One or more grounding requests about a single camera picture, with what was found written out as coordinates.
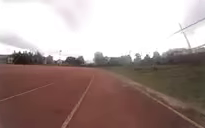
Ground overhead wires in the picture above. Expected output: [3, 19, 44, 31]
[171, 12, 205, 51]

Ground pole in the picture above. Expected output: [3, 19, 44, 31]
[178, 22, 193, 51]

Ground grass field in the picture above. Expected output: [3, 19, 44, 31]
[101, 63, 205, 111]

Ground row of trees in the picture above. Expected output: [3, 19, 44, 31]
[11, 49, 168, 67]

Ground red running track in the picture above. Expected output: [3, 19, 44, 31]
[0, 63, 204, 128]

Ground pale kerb strip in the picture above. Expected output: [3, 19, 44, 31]
[104, 69, 205, 128]

